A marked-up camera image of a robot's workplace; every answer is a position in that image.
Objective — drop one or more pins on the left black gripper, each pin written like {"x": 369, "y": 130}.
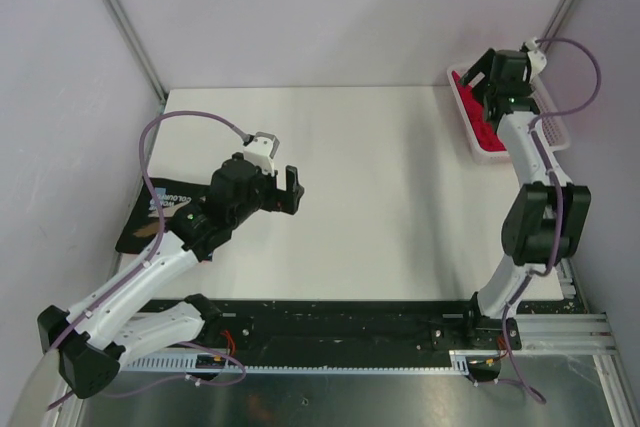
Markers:
{"x": 281, "y": 200}

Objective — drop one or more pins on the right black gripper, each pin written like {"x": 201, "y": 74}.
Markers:
{"x": 485, "y": 65}

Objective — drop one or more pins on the red t-shirt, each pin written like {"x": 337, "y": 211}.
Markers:
{"x": 482, "y": 133}

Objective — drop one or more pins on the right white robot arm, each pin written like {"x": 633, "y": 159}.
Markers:
{"x": 546, "y": 220}

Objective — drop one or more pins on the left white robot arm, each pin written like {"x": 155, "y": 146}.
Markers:
{"x": 99, "y": 335}

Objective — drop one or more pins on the white plastic basket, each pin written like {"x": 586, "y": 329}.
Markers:
{"x": 554, "y": 130}

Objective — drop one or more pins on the folded black printed t-shirt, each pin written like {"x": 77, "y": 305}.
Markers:
{"x": 143, "y": 222}

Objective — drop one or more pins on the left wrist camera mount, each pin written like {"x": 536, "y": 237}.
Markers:
{"x": 261, "y": 152}

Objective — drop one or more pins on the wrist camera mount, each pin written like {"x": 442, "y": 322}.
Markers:
{"x": 261, "y": 152}
{"x": 537, "y": 57}

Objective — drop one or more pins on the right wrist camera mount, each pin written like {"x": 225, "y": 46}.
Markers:
{"x": 537, "y": 57}

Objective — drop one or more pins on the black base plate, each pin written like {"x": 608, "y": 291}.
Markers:
{"x": 443, "y": 325}

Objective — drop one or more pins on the slotted cable duct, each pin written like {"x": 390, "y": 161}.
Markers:
{"x": 178, "y": 361}

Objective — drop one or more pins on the left aluminium corner post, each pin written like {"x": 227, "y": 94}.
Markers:
{"x": 135, "y": 46}

